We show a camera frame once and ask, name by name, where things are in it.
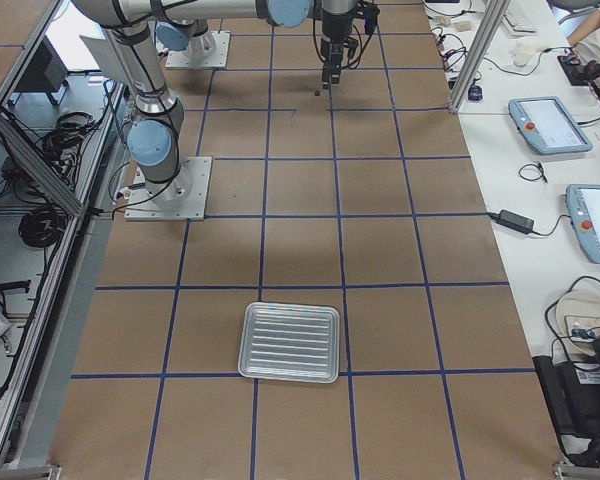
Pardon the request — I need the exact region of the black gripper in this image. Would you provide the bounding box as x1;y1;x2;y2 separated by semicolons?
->
320;0;380;85

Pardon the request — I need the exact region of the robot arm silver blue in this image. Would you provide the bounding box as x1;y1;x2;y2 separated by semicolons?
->
75;1;380;204
156;21;217;62

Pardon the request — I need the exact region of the silver ribbed metal tray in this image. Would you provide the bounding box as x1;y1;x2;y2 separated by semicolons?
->
237;302;340;384

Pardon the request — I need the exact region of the white keyboard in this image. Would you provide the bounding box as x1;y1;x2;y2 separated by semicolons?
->
501;0;537;37

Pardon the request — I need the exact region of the teach pendant upper blue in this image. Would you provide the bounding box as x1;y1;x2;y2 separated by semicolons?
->
508;96;593;155

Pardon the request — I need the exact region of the teach pendant blue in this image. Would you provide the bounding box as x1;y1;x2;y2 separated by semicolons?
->
508;96;593;155
565;184;600;264

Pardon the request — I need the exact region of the black power adapter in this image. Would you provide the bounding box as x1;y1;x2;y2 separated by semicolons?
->
487;209;534;235

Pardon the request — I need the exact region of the person in white shirt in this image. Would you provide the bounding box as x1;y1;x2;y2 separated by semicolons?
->
567;7;600;62

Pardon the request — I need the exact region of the teach pendant lower blue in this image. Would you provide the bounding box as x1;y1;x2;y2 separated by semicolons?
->
565;184;600;264

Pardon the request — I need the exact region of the black equipment box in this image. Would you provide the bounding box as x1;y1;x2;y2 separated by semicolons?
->
533;336;600;468

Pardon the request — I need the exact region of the aluminium frame post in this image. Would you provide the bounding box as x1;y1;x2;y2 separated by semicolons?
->
448;0;510;114

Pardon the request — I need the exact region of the black looped cable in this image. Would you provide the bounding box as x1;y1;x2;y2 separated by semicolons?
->
518;161;549;184

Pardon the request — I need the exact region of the black cable coil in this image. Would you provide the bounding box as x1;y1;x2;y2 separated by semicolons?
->
18;204;66;250

